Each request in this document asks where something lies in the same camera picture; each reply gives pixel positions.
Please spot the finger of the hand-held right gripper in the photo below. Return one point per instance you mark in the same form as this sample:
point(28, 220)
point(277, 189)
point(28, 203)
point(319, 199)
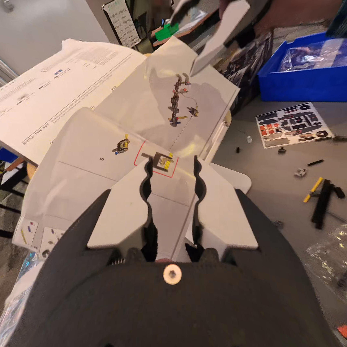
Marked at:
point(222, 35)
point(184, 9)

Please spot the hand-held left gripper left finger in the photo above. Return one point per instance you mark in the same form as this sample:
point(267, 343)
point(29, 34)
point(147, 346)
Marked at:
point(122, 217)

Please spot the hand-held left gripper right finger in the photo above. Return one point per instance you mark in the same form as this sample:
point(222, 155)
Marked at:
point(227, 217)

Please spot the lego instruction booklet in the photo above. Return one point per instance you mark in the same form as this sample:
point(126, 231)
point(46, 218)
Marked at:
point(81, 176)

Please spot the light grey lego connector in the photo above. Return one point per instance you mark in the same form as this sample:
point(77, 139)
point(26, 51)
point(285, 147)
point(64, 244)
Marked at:
point(301, 172)

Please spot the small black lego connector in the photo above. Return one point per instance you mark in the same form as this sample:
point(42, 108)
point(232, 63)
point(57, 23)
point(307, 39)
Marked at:
point(282, 150)

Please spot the dark lego beam subassembly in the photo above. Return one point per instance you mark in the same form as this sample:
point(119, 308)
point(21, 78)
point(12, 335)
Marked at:
point(324, 200)

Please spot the short black lego axle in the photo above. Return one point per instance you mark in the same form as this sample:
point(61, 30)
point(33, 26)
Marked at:
point(315, 162)

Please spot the lego sticker sheet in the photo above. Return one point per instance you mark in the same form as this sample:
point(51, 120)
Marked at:
point(295, 124)

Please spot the dark grey lego connectors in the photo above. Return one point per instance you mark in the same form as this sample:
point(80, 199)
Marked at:
point(340, 138)

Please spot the orange grey lego connector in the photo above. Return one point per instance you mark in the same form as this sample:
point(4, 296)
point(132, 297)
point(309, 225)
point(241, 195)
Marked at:
point(342, 332)

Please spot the green plastic bin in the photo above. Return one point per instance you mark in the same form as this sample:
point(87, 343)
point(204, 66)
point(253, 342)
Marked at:
point(165, 32)

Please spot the white book stand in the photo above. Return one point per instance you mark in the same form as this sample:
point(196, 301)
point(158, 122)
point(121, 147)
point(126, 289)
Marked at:
point(233, 176)

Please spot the handwritten whiteboard sign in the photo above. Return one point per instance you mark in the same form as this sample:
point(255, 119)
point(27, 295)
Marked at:
point(122, 24)

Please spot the clear plastic bag bundle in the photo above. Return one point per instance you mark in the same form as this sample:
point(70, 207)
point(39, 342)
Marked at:
point(314, 57)

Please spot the small clear plastic bag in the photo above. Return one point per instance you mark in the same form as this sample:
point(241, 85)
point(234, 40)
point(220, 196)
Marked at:
point(328, 257)

